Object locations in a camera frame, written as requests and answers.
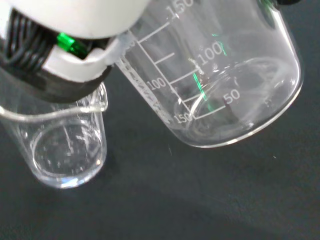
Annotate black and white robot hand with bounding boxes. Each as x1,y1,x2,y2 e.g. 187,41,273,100
0,0,151,104

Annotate small clear glass beaker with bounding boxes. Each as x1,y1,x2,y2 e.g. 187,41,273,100
0,82,109,190

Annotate black bench cloth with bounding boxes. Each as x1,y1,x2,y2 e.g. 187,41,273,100
0,0,320,240

